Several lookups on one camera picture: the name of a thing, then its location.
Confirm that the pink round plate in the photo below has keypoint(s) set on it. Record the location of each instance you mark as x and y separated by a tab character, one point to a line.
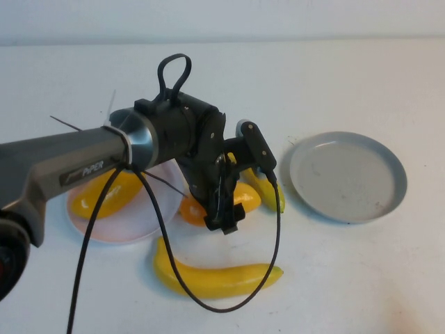
139	222

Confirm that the short yellow plastic banana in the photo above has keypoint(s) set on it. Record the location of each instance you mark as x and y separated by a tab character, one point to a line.
266	191

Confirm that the yellow plastic mango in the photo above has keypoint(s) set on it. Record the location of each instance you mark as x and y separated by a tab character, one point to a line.
121	200

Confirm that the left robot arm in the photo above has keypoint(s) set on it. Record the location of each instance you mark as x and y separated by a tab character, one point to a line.
69	153

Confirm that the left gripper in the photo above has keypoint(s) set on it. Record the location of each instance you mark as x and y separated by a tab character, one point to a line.
208	181

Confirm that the long yellow plastic banana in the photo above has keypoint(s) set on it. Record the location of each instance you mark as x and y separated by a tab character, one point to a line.
222	282

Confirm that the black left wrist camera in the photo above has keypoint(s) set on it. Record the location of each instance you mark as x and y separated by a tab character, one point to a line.
259	142

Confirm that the yellow mango with orange end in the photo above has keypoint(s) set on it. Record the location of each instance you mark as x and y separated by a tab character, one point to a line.
191	212

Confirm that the grey-blue round plate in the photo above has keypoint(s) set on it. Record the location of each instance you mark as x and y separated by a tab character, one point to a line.
347	177

